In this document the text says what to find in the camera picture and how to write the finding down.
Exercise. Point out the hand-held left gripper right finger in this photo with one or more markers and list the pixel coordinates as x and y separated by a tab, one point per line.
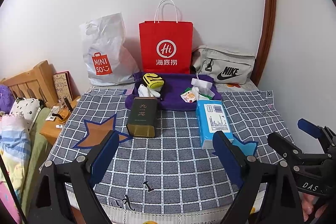
231	158

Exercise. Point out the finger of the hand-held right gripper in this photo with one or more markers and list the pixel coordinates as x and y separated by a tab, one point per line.
308	125
283	145

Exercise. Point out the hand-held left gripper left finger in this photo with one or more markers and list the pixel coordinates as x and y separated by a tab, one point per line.
102	158

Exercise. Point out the fruit print wipes packet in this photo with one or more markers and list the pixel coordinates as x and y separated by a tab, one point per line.
189	95

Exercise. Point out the white mesh pouch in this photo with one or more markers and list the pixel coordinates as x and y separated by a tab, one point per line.
197	89

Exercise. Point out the purple fabric storage tray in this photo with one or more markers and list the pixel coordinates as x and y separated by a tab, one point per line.
173	98

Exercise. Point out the yellow and black sock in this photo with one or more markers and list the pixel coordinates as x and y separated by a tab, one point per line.
155	81

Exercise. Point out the person's right hand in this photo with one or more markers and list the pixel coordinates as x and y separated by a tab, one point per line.
309	205

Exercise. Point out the blue star sticker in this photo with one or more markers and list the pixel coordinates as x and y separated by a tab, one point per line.
246	148

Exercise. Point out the brown star sticker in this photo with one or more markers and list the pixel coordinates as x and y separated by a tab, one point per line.
97	132

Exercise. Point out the blue tissue pack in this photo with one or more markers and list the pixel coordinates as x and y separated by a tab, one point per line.
212	119

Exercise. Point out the small white tube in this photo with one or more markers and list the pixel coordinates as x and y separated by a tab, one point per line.
59	126

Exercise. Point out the wooden nightstand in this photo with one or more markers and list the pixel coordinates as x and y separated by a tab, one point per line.
50	132

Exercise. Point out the dark green tea tin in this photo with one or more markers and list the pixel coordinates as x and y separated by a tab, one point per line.
141	113

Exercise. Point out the glass cup with amber liquid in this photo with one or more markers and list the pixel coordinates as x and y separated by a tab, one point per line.
63	113

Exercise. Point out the grey checkered cloth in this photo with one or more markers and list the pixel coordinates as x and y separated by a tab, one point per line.
170	161

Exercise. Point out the green bed sheet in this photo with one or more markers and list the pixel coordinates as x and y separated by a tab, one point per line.
36	155

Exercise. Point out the patterned small box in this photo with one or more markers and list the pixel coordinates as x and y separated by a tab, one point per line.
63	86

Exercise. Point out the white floral pillow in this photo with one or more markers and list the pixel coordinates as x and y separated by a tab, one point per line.
26	108

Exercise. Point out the pastel striped blanket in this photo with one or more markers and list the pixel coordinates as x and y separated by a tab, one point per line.
13	140

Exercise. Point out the grey waist bag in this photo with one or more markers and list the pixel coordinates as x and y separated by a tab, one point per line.
231	61

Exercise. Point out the wooden headboard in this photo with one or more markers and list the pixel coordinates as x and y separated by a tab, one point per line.
34	79

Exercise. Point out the pink patterned quilt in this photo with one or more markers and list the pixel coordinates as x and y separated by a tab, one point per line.
8	203

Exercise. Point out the white plastic shopping bag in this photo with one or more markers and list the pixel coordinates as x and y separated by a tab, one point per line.
105	50

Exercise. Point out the purple plush toy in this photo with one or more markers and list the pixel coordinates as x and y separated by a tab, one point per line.
5	98

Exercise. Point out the red paper shopping bag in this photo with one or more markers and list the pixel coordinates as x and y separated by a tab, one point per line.
165	37

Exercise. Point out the brown wooden door frame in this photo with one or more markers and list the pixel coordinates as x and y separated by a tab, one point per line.
270	16

